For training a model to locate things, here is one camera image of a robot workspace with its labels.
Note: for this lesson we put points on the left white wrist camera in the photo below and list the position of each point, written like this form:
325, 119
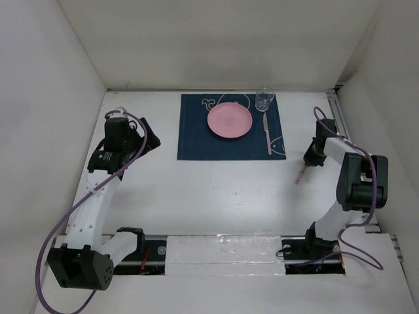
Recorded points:
121, 111

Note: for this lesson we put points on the clear plastic cup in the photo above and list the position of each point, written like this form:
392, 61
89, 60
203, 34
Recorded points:
263, 98

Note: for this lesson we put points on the silver knife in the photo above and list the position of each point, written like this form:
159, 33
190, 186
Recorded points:
266, 130

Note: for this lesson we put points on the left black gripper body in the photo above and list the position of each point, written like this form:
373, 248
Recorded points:
134, 144

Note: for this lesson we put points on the pink plastic plate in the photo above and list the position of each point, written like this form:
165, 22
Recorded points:
229, 120

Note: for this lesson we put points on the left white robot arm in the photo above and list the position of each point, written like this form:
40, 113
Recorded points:
84, 260

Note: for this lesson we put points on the silver fork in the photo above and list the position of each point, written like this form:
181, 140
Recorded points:
301, 174

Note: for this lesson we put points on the dark blue cloth placemat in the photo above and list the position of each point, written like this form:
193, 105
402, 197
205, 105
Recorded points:
198, 143

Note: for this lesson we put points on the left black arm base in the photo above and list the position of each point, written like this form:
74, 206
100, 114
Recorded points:
150, 260

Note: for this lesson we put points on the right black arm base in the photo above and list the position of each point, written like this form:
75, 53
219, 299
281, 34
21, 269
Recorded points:
309, 255

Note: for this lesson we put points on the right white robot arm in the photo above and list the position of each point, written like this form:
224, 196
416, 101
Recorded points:
319, 226

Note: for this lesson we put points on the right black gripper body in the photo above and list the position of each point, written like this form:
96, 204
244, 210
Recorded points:
314, 156

